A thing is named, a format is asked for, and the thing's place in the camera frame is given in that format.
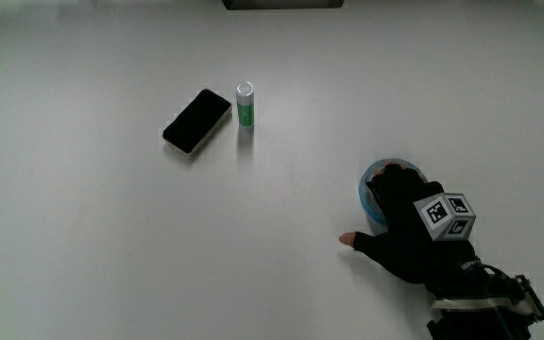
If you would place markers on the blue round bowl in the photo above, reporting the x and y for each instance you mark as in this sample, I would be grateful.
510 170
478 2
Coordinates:
368 200

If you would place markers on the person's right forearm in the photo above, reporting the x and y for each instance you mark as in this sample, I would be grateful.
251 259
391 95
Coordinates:
475 326

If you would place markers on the person's right hand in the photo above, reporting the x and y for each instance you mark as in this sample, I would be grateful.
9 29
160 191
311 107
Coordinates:
409 245

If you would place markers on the black whiteboard eraser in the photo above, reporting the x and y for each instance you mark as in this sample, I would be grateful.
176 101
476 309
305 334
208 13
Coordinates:
196 121

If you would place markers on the dark monitor base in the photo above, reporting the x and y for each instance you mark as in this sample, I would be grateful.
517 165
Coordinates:
283 4

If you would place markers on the green glue stick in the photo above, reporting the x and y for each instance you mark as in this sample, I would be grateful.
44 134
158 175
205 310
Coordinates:
245 106

